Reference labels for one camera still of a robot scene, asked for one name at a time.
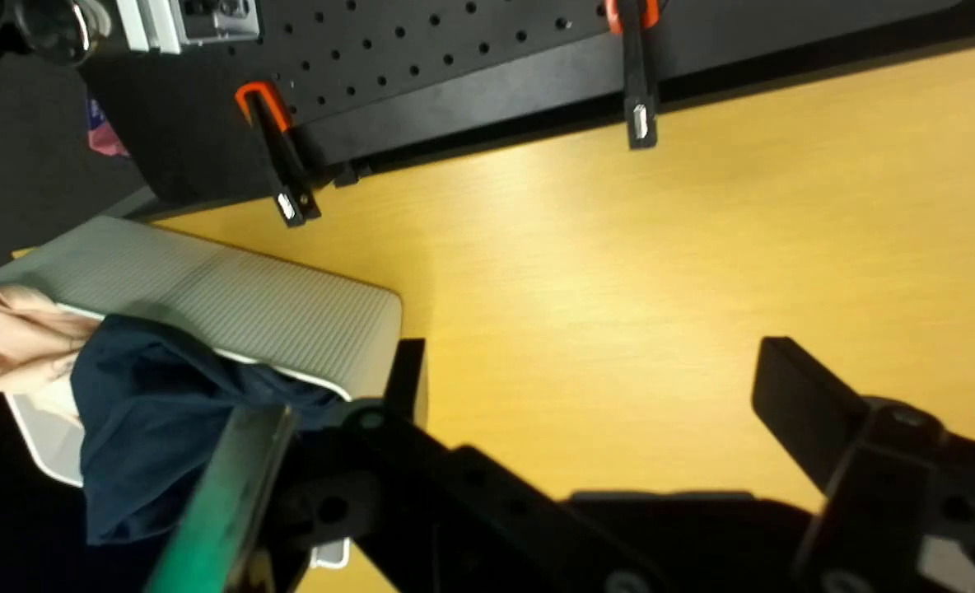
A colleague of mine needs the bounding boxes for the pale pink cloth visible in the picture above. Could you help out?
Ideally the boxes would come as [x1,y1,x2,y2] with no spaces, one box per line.
[0,282,107,405]

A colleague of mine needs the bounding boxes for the black orange bar clamp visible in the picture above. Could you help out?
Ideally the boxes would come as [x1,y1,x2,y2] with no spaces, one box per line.
[599,0,670,155]
[231,80,327,230]

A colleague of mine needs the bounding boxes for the dark blue cloth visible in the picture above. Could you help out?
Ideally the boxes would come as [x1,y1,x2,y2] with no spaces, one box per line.
[71,312,348,551]

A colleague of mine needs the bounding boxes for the purple pink object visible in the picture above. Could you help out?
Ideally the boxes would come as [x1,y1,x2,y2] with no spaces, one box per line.
[84,95,132,160]

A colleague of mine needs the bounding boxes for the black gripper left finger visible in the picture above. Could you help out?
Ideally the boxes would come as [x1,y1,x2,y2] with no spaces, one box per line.
[145,337,667,593]

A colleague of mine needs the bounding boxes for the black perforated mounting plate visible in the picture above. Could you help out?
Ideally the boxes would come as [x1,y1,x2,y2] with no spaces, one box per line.
[75,0,975,213]

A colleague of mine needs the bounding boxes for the white plastic basket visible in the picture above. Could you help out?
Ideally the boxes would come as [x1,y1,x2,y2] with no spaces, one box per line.
[0,212,406,572]

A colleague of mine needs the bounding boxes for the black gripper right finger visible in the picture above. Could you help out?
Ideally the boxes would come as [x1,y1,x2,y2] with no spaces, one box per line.
[753,334,975,593]

